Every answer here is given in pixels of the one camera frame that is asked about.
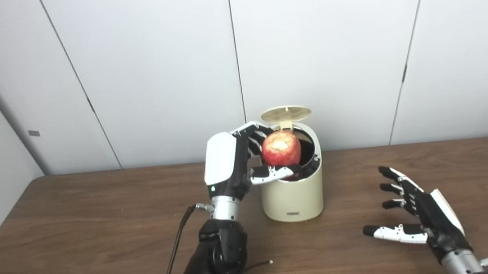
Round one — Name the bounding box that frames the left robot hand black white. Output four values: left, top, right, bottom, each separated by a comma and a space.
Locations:
198, 116, 305, 204

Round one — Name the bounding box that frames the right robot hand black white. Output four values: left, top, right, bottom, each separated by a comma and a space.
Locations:
356, 158, 474, 271

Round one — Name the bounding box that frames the red apple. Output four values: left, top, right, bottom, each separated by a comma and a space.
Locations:
260, 128, 304, 169

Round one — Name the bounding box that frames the cream-colored bin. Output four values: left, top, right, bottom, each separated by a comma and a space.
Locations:
254, 119, 328, 225

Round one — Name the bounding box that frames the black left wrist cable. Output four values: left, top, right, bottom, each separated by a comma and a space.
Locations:
148, 201, 221, 274

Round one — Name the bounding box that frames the thin cable with metal tip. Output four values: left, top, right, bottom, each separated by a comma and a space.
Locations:
241, 259, 275, 274

